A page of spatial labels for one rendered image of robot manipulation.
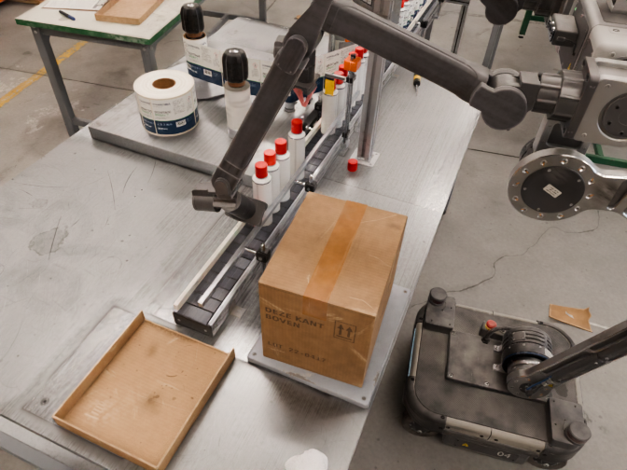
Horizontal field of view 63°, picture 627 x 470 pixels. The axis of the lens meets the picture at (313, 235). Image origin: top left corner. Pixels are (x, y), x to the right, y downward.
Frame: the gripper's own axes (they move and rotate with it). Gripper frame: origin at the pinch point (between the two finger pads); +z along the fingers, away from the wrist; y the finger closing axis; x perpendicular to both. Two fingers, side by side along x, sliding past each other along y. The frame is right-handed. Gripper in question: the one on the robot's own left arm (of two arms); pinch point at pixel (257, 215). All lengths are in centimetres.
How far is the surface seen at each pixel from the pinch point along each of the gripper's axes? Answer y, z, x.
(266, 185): -2.1, -6.5, -8.0
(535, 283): -94, 138, -22
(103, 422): 4, -31, 55
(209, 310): -2.9, -14.7, 26.7
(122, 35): 128, 72, -68
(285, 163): -2.1, 1.7, -16.7
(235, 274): -2.8, -6.8, 16.9
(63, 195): 64, 3, 13
